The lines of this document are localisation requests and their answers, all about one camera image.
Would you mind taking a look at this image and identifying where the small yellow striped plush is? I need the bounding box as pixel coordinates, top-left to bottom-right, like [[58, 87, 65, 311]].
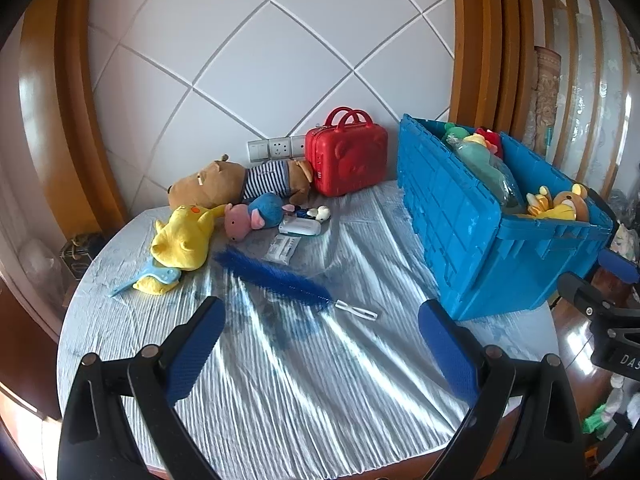
[[525, 186, 557, 218]]

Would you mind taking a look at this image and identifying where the clear plastic bottle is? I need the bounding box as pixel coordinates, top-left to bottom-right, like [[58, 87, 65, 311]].
[[447, 135, 526, 213]]

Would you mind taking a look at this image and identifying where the rolled patterned rug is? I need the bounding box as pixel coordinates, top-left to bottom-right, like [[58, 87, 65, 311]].
[[530, 45, 559, 162]]

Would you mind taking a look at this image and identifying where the green cloth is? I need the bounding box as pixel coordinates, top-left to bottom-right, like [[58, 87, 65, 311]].
[[582, 404, 617, 437]]

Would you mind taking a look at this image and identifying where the red toy suitcase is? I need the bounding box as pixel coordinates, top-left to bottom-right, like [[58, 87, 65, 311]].
[[305, 106, 389, 197]]

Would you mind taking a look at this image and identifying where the wooden wall trim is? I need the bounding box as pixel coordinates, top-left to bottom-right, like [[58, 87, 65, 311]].
[[20, 0, 127, 233], [450, 0, 537, 157]]

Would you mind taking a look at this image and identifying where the white patterned curtain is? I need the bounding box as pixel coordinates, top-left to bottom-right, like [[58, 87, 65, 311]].
[[550, 0, 640, 201]]

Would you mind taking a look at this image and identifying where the white flat packet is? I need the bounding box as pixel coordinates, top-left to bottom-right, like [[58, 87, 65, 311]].
[[263, 234, 302, 265]]

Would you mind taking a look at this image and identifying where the blue boomerang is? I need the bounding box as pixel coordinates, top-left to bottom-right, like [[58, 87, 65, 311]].
[[109, 265, 180, 298]]

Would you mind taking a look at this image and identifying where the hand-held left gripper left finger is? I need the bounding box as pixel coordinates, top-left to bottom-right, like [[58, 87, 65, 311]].
[[57, 296, 227, 480]]

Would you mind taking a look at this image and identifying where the blue plastic crate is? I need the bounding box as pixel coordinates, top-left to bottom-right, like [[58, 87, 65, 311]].
[[397, 114, 615, 322]]

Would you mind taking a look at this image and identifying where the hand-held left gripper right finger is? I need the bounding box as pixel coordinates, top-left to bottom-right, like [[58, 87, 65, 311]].
[[417, 299, 586, 480]]

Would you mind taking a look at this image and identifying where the green plush toy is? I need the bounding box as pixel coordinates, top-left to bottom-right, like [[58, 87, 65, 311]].
[[441, 121, 473, 143]]

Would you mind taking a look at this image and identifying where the brown bear plush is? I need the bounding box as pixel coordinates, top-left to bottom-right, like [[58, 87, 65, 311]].
[[550, 183, 591, 222]]

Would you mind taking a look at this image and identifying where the pink pig plush blue shirt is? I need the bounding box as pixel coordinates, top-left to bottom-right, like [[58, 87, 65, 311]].
[[223, 192, 297, 241]]

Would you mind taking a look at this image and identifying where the blue feather brush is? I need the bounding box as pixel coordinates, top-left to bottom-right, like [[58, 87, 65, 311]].
[[214, 247, 379, 321]]

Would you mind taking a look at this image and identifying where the white oblong case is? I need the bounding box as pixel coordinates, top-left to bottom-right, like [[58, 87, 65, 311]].
[[278, 216, 322, 237]]

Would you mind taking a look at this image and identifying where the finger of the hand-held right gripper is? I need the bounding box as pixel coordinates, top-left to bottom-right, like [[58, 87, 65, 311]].
[[556, 271, 640, 322], [597, 248, 640, 284]]

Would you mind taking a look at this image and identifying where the dark small box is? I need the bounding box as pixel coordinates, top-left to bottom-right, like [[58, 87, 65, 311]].
[[59, 232, 106, 278]]

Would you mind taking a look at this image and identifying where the brown plush in striped shirt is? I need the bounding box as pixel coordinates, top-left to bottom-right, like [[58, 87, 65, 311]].
[[167, 154, 315, 213]]

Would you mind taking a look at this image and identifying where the yellow plush toy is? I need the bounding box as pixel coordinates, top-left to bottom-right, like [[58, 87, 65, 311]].
[[134, 203, 227, 295]]

